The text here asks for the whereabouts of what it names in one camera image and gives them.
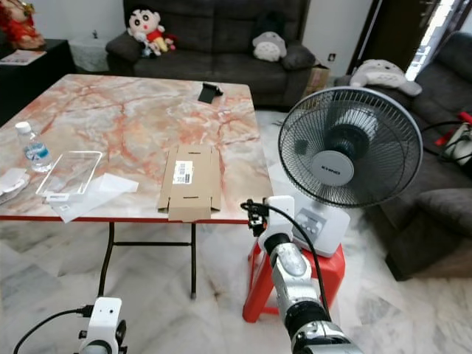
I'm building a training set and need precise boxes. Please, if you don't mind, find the brown cardboard box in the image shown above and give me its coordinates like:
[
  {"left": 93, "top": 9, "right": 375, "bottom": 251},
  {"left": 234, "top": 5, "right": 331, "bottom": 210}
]
[{"left": 156, "top": 144, "right": 223, "bottom": 223}]

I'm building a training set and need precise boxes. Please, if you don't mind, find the red plastic stool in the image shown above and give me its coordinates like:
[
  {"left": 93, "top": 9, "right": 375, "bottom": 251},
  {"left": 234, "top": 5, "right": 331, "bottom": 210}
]
[{"left": 241, "top": 237, "right": 347, "bottom": 324}]

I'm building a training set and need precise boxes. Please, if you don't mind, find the black and white electric fan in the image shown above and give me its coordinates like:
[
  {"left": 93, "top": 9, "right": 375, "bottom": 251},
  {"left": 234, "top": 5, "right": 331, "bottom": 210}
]
[{"left": 277, "top": 86, "right": 424, "bottom": 258}]

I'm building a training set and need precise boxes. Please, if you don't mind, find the small black object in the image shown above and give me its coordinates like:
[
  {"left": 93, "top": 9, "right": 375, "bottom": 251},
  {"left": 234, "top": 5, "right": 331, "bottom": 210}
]
[{"left": 197, "top": 82, "right": 224, "bottom": 105}]

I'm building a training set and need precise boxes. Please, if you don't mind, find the white paper sheet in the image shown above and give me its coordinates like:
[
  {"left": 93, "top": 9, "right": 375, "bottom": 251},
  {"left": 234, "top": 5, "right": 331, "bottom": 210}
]
[{"left": 55, "top": 173, "right": 140, "bottom": 223}]

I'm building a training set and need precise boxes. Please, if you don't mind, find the brown cardboard carton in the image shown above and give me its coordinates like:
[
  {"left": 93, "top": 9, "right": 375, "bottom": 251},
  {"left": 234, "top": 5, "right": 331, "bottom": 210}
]
[{"left": 302, "top": 64, "right": 332, "bottom": 97}]

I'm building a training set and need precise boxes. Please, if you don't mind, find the dark grey fabric sofa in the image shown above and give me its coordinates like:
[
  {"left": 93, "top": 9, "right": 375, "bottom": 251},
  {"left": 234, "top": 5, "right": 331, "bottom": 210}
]
[{"left": 105, "top": 0, "right": 322, "bottom": 108}]

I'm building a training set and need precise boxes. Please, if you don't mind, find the orange marble top folding table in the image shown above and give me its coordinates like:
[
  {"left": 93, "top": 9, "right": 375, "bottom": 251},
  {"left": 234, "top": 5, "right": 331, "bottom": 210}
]
[{"left": 0, "top": 73, "right": 274, "bottom": 300}]

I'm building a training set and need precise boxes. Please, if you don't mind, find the small grey Totoro plush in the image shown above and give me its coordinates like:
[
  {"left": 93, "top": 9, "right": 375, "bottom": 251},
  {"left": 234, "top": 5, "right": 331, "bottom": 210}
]
[{"left": 250, "top": 29, "right": 289, "bottom": 63}]

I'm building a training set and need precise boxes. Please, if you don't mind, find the dark grey armchair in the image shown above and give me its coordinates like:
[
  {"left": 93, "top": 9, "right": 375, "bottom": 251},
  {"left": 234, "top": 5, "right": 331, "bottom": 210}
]
[{"left": 335, "top": 29, "right": 472, "bottom": 282}]

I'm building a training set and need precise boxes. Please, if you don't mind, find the large grey Totoro plush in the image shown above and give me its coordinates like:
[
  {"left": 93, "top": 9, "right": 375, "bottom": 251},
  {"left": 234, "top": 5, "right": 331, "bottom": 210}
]
[{"left": 348, "top": 58, "right": 423, "bottom": 97}]

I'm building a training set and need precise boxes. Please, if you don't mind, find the white tissue packet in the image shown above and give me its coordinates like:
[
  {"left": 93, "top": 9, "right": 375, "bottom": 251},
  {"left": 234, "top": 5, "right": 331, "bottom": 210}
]
[{"left": 0, "top": 167, "right": 31, "bottom": 204}]

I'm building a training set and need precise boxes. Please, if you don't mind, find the clear plastic tray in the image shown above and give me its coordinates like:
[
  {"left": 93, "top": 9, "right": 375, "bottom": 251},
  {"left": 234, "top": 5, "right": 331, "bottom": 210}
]
[{"left": 35, "top": 150, "right": 105, "bottom": 201}]

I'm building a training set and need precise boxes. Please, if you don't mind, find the cartoon boy plush doll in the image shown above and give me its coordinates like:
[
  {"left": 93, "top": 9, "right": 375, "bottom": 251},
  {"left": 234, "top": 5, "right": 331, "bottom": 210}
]
[{"left": 125, "top": 5, "right": 172, "bottom": 59}]

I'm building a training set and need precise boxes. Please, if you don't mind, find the red and white bag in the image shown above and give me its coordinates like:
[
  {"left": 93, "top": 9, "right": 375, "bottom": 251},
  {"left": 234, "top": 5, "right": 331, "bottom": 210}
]
[{"left": 434, "top": 110, "right": 472, "bottom": 167}]

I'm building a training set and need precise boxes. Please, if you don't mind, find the clear plastic water bottle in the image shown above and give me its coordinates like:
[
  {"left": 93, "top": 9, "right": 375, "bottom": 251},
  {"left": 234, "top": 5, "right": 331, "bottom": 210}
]
[{"left": 15, "top": 121, "right": 53, "bottom": 174}]

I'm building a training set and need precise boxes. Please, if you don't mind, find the black low TV console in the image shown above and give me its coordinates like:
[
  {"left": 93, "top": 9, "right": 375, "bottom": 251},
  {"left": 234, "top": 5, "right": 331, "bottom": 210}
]
[{"left": 0, "top": 38, "right": 77, "bottom": 123}]

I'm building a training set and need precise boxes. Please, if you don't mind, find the white and red magazine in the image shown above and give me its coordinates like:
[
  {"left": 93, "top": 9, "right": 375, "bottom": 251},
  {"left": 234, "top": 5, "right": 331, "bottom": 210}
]
[{"left": 0, "top": 49, "right": 48, "bottom": 68}]

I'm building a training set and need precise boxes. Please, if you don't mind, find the red and gold figurine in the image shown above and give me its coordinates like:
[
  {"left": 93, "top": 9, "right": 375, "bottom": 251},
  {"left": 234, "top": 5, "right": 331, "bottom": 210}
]
[{"left": 0, "top": 0, "right": 46, "bottom": 52}]

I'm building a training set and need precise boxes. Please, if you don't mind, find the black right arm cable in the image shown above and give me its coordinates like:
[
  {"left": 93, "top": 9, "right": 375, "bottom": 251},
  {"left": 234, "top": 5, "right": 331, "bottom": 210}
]
[{"left": 245, "top": 201, "right": 333, "bottom": 307}]

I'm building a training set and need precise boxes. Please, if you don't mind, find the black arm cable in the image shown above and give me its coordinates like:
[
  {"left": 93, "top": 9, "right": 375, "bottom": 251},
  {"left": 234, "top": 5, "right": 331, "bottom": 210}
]
[
  {"left": 245, "top": 201, "right": 333, "bottom": 307},
  {"left": 12, "top": 305, "right": 94, "bottom": 354}
]

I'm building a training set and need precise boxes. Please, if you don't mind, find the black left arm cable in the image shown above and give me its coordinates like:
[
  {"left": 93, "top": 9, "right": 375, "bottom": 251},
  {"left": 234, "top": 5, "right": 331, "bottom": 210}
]
[{"left": 12, "top": 305, "right": 94, "bottom": 354}]

